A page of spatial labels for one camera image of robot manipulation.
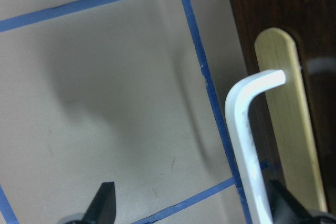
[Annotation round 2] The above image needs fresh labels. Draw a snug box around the light wooden drawer handle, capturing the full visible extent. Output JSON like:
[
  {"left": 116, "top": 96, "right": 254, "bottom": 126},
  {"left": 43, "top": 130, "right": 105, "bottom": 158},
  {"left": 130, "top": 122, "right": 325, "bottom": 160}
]
[{"left": 255, "top": 28, "right": 328, "bottom": 211}]

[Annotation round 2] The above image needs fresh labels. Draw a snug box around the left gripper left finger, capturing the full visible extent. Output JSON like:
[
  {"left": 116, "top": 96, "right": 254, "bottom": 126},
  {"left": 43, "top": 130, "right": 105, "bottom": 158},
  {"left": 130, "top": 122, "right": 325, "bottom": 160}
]
[{"left": 59, "top": 182, "right": 117, "bottom": 224}]

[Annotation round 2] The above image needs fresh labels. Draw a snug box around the dark wooden drawer box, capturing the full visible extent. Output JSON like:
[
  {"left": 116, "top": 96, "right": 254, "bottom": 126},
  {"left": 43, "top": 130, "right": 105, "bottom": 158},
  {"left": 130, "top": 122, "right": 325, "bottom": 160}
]
[{"left": 225, "top": 0, "right": 335, "bottom": 223}]

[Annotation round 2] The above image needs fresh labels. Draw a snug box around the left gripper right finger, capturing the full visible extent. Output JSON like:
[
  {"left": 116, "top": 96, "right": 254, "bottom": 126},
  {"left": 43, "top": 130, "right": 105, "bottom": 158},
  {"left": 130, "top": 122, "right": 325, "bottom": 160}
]
[{"left": 267, "top": 180, "right": 335, "bottom": 224}]

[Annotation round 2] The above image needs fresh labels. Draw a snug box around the white hook tool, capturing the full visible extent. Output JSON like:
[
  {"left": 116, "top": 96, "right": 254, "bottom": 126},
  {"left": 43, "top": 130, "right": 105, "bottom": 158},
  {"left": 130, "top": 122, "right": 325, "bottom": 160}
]
[{"left": 225, "top": 70, "right": 286, "bottom": 223}]

